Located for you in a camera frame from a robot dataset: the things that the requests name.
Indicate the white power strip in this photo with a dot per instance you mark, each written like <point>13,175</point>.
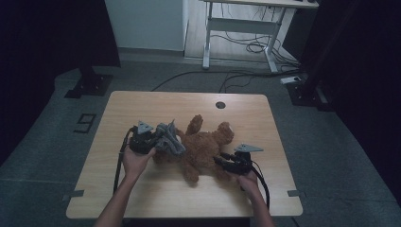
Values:
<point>290,80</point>

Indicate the white desk frame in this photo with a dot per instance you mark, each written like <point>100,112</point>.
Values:
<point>239,25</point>

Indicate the grey tape piece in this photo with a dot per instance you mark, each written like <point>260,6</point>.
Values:
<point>297,193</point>
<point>73,195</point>

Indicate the brown teddy bear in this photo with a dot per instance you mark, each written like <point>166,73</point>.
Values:
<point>201,148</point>

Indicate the dark round table grommet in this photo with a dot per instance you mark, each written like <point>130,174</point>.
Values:
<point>220,105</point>

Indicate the dark curtain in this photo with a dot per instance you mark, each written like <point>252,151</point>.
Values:
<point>362,63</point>
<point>47,47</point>

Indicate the person's right hand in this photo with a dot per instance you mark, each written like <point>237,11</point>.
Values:
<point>249,183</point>

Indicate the grey fluffy cloth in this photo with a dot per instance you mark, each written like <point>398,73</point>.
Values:
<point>168,138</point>

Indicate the black stand base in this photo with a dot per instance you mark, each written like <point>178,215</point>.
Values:
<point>307,94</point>
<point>90,84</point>

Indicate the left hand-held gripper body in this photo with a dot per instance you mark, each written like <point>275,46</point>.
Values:
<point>142,142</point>

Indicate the person's left hand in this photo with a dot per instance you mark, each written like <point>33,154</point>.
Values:
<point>137,164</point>

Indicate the black floor tape mark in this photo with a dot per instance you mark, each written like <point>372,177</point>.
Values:
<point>85,123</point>

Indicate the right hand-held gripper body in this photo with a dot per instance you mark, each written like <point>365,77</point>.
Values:
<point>241,162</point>

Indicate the white cabinet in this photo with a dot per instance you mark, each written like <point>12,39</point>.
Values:
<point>145,22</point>

